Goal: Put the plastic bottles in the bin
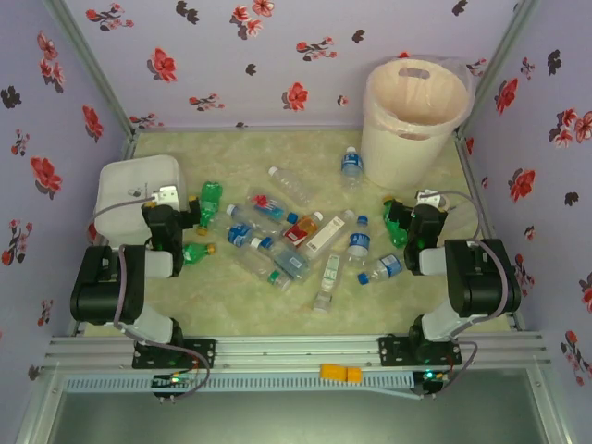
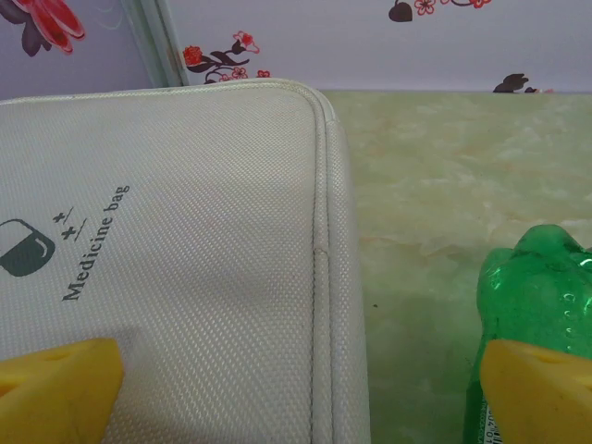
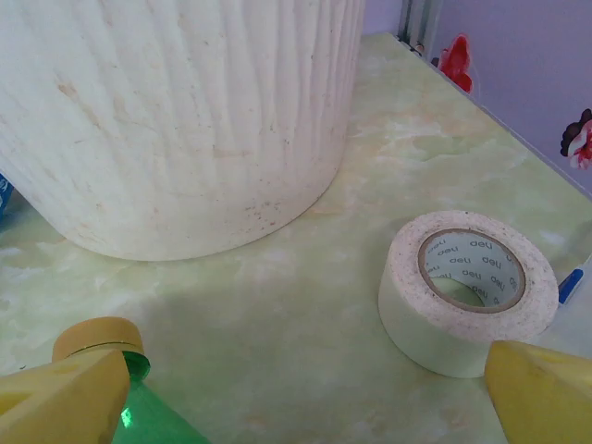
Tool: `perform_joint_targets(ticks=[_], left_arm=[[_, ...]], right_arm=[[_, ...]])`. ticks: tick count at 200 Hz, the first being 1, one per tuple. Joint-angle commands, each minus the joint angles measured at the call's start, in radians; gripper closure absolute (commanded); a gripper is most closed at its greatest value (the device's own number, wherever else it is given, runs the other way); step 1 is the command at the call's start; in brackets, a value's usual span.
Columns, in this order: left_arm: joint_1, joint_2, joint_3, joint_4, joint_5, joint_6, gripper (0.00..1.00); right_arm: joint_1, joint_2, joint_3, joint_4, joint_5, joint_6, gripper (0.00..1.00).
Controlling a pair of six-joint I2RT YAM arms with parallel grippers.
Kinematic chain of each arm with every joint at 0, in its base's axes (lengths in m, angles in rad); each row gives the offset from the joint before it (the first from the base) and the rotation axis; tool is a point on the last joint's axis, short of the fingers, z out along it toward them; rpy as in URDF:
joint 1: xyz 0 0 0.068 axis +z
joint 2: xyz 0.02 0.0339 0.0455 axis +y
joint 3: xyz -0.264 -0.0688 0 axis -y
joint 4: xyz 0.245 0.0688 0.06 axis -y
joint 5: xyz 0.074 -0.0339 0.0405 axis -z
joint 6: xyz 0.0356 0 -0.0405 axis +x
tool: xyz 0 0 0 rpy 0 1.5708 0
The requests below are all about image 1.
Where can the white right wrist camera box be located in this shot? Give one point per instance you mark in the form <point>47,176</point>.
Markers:
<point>432,199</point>

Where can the yellow plastic block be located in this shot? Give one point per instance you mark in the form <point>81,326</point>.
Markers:
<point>333,372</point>

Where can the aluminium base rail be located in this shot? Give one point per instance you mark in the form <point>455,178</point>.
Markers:
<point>296,351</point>

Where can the cream plastic waste bin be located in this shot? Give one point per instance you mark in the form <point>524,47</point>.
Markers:
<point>402,157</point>

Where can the square bottle blue label blue cap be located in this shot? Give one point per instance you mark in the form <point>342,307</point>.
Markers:
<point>292,263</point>

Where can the white lidded plastic box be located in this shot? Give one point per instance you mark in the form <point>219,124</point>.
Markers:
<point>134,176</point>

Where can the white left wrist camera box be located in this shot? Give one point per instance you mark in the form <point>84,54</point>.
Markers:
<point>163,195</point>

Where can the crushed green bottle yellow cap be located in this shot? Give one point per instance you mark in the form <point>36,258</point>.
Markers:
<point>212,196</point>

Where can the clear bottle red flower print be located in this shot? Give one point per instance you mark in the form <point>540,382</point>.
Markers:
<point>268,205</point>

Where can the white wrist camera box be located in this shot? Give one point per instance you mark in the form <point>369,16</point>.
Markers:
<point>432,199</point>
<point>163,195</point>

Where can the aluminium frame post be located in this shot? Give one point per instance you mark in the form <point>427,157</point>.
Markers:
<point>92,69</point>
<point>504,46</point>

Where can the green plastic bottle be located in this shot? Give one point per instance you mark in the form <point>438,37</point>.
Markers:
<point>194,254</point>
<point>395,233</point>

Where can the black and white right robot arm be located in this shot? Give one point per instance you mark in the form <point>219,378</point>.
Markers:
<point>481,277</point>

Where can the clear bottle green white label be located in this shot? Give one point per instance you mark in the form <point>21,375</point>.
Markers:
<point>329,275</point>

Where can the aluminium lower frame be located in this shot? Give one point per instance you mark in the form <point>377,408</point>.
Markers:
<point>552,411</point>

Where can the small bottle blue label white cap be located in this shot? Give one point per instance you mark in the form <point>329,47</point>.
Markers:
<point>352,166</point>

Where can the orange plastic block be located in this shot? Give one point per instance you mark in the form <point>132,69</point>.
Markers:
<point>354,374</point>

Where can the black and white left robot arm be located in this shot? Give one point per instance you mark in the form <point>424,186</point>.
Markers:
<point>106,287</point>

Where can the clear unlabelled bottle white cap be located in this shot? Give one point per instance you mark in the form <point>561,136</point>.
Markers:
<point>291,185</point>

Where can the clear crushed bottle white cap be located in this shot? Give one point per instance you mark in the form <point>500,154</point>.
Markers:
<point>256,261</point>

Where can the bottle red orange label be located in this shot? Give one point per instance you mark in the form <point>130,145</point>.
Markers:
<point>300,230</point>

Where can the clear bottle green cap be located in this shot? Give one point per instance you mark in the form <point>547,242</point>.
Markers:
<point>275,276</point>

